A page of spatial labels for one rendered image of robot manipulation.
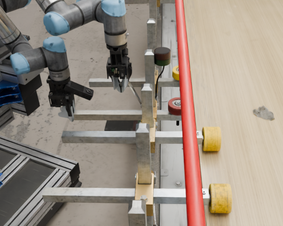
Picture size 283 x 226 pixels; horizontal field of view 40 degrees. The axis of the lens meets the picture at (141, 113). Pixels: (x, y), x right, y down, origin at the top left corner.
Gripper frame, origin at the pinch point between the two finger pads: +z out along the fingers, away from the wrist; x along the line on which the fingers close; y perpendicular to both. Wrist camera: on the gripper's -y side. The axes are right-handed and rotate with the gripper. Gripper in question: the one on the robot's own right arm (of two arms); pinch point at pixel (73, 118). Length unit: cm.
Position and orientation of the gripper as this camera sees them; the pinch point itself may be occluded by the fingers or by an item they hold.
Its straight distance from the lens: 158.7
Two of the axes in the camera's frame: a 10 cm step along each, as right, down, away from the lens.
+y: -10.0, 0.0, 0.6
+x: -0.5, 6.1, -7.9
